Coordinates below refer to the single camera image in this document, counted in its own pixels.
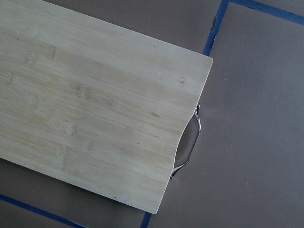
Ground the wooden cutting board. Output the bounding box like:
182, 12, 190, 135
0, 0, 213, 214

